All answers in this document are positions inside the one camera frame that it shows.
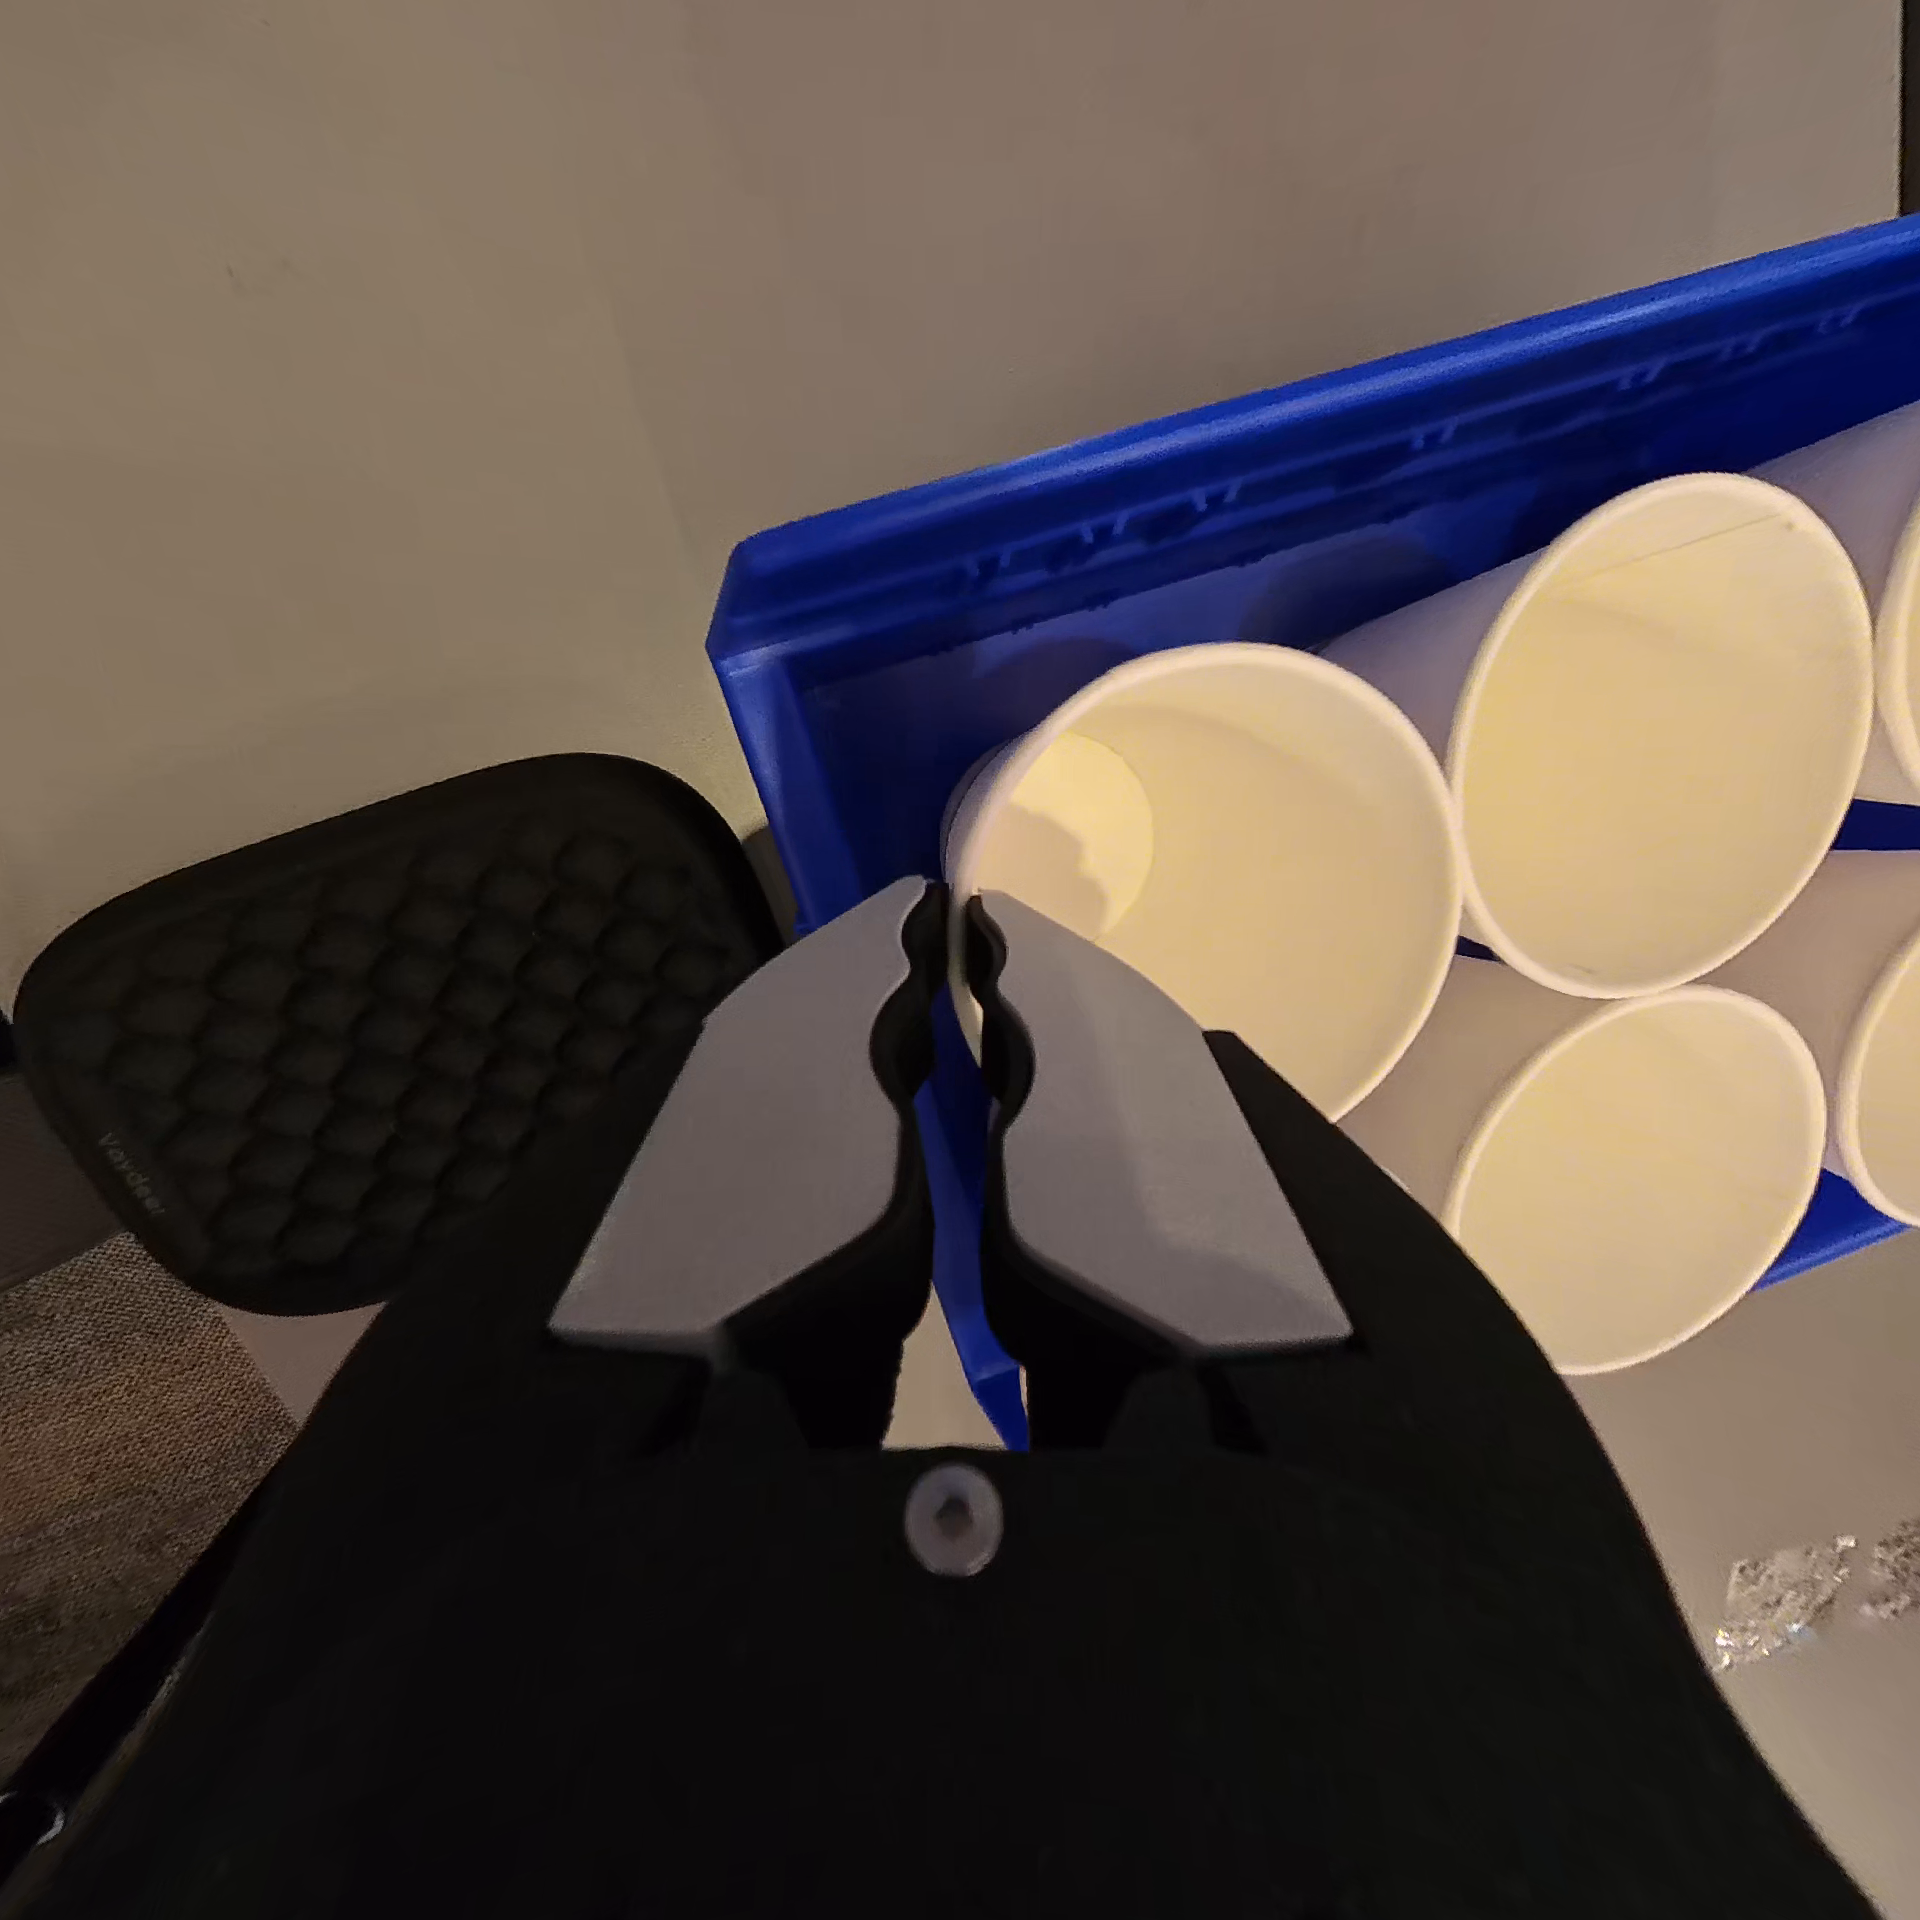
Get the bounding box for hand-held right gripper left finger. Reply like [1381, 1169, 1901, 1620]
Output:
[546, 879, 967, 1457]

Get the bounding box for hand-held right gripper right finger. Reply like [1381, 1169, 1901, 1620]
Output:
[955, 888, 1358, 1457]

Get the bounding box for white paper cup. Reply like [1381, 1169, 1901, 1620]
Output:
[1846, 407, 1920, 807]
[1771, 856, 1920, 1232]
[944, 641, 1465, 1137]
[1336, 961, 1833, 1376]
[1321, 471, 1876, 998]

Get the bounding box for blue plastic bin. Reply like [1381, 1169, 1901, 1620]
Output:
[711, 216, 1920, 1457]

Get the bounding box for black textured pad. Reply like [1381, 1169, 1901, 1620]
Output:
[15, 751, 788, 1315]

